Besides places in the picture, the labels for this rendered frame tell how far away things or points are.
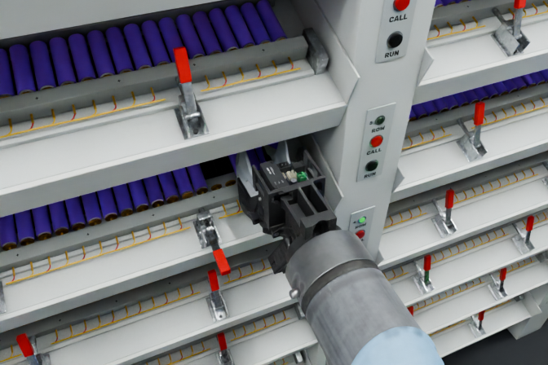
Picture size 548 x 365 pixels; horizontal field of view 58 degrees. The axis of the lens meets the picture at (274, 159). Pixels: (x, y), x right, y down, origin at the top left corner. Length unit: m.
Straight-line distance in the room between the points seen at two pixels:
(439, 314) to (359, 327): 0.86
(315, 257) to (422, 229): 0.47
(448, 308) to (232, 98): 0.91
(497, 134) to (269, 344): 0.56
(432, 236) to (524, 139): 0.23
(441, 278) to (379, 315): 0.68
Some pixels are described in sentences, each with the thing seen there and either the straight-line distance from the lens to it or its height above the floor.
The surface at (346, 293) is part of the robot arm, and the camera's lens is 0.48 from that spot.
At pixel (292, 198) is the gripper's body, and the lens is 0.56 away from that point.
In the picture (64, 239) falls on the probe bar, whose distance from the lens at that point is 0.67.
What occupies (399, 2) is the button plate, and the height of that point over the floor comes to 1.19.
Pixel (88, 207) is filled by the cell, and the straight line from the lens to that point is 0.69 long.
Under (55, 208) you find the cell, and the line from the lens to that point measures 0.70.
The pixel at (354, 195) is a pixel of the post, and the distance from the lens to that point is 0.71.
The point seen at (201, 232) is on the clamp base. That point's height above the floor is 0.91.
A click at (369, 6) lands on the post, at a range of 0.53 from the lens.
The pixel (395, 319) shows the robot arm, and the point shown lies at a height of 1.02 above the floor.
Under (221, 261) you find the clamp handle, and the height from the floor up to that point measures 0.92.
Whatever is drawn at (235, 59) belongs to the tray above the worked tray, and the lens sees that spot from 0.57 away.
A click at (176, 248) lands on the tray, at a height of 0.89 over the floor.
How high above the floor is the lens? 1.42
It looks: 42 degrees down
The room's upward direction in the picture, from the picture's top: straight up
